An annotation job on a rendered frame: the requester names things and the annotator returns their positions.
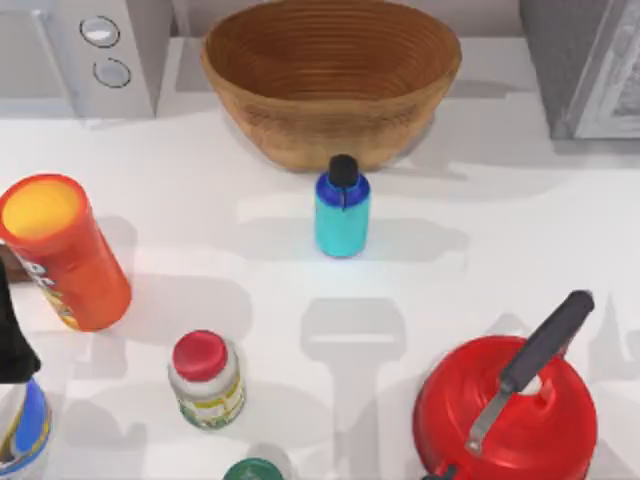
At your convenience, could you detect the teal bottle with black cap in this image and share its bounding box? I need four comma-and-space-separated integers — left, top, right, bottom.
313, 154, 373, 259

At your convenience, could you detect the woven brown basket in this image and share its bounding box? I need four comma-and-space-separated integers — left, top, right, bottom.
200, 0, 463, 174

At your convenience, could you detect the white jar with red lid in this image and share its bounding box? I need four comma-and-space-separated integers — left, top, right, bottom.
167, 329, 247, 431

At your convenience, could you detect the orange cylindrical can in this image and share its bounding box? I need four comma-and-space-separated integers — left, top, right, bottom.
0, 173, 133, 333

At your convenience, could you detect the round microwave knob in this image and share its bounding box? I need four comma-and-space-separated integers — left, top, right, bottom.
92, 56, 133, 90
79, 15, 122, 47

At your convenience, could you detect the pale microwave oven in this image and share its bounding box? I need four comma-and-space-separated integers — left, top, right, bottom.
0, 0, 177, 120

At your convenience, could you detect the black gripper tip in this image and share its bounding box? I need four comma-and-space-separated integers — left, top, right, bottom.
0, 257, 42, 385

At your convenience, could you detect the white and blue bottle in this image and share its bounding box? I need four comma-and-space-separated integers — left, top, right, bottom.
0, 375, 53, 480

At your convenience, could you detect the red kettle with black handle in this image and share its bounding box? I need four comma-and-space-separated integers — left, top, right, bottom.
413, 289, 599, 480

